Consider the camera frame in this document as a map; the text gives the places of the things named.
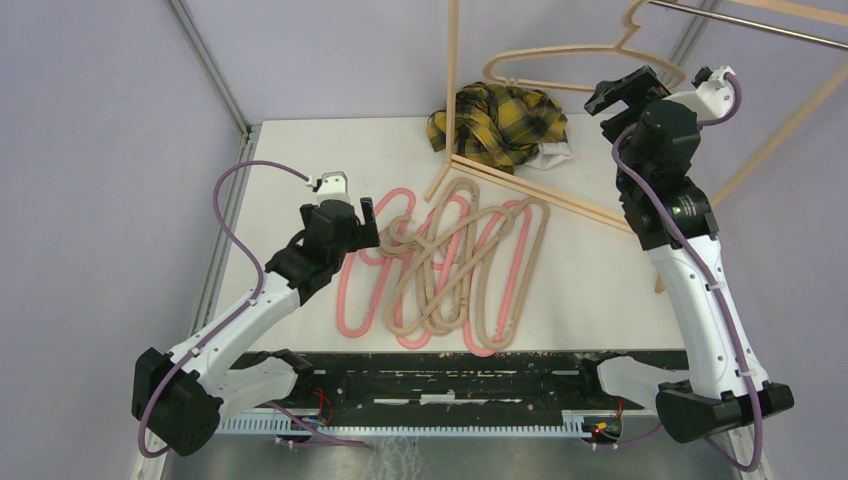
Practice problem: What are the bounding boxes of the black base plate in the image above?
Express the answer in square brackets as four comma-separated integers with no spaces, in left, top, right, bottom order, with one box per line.
[278,351,656,428]

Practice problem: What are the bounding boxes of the left pink hanger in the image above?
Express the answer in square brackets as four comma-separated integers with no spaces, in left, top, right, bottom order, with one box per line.
[336,187,419,340]

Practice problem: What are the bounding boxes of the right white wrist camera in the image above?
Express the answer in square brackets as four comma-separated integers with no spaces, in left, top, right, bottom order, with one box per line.
[692,66,741,127]

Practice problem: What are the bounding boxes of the white slotted cable duct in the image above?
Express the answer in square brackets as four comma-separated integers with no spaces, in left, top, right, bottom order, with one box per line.
[216,410,590,439]

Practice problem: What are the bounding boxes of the white cloth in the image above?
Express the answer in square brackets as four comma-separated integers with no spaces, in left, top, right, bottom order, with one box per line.
[523,142,574,171]

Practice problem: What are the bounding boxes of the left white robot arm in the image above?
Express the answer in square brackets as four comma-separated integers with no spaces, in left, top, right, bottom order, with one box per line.
[131,197,379,458]

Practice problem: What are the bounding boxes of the yellow plaid shirt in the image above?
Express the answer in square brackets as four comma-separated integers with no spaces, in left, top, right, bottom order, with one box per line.
[453,82,568,174]

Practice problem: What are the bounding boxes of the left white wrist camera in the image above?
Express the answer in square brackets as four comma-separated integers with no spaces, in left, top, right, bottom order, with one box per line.
[312,171,350,204]

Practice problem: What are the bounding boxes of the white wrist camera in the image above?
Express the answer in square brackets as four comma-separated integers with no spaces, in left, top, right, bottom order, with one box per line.
[312,171,350,204]
[692,66,741,127]

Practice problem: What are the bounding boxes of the metal rack rod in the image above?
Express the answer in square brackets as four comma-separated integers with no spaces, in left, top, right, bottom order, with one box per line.
[649,0,847,52]

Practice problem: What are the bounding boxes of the wooden clothes rack frame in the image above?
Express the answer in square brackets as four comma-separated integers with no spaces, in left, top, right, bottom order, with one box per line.
[423,0,848,296]

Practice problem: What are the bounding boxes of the middle pink hanger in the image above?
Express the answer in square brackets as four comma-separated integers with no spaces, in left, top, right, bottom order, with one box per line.
[336,206,475,350]

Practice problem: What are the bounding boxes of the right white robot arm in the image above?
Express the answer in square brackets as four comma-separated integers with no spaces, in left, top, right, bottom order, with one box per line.
[577,66,795,443]

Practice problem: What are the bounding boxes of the beige hanger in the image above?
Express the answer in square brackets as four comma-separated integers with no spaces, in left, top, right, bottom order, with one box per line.
[380,177,482,338]
[476,197,551,352]
[482,0,687,93]
[379,197,550,350]

